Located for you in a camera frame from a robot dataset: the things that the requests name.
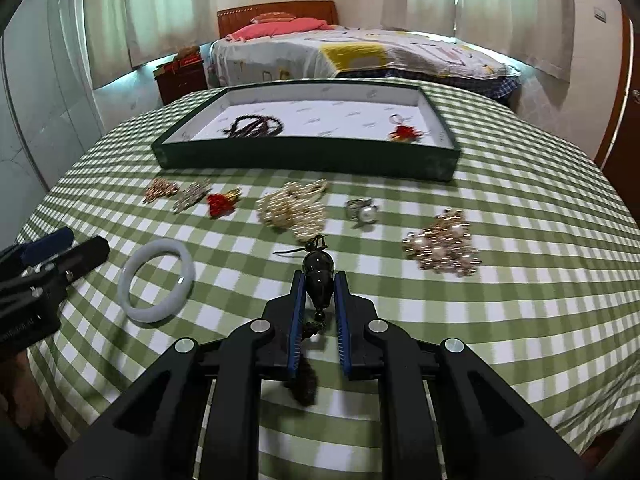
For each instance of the wall switch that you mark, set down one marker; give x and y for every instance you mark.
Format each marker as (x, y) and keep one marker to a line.
(599, 12)

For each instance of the brown plush toy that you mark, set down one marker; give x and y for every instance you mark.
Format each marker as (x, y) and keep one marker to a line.
(187, 51)

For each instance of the patterned white bedsheet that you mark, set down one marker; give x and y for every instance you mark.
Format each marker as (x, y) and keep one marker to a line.
(400, 50)

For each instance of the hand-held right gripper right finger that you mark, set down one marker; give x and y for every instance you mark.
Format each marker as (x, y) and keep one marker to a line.
(343, 320)

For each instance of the red ornament with gold tassel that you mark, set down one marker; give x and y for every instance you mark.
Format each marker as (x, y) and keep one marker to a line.
(220, 205)

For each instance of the blue plaid bed cover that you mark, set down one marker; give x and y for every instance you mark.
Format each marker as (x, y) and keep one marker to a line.
(495, 87)

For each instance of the red boxes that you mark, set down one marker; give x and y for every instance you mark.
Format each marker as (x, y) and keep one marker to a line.
(182, 62)

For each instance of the rose gold brooch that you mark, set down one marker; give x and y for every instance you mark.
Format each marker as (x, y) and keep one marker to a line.
(160, 190)

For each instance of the red cushion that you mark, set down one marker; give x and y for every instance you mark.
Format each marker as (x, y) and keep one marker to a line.
(272, 18)

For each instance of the silver rhinestone brooch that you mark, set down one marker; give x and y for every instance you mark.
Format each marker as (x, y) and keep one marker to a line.
(190, 195)

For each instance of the white jade bangle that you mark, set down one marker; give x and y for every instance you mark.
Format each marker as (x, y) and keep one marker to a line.
(189, 272)

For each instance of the green jewelry tray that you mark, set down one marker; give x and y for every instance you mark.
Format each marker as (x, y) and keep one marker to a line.
(300, 157)

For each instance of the dark wooden nightstand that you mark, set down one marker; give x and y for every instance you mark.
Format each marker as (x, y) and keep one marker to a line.
(182, 82)

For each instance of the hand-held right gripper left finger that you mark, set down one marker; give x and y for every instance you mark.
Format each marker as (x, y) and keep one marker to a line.
(297, 320)

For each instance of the gold pearl flower brooch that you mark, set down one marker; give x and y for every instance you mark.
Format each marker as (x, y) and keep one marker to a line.
(440, 245)

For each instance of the glass sliding door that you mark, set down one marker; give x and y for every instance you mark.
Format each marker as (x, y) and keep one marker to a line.
(45, 95)

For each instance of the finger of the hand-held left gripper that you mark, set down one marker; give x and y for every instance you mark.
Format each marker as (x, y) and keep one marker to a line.
(85, 256)
(52, 241)

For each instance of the black gourd pendant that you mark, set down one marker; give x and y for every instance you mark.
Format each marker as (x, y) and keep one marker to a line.
(320, 280)

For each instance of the pink pillow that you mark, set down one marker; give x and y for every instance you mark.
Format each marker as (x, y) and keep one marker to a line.
(280, 29)

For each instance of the wooden door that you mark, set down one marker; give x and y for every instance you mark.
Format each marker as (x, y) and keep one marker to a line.
(622, 100)

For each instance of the wooden bed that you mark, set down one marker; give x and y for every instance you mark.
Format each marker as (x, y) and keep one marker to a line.
(280, 9)

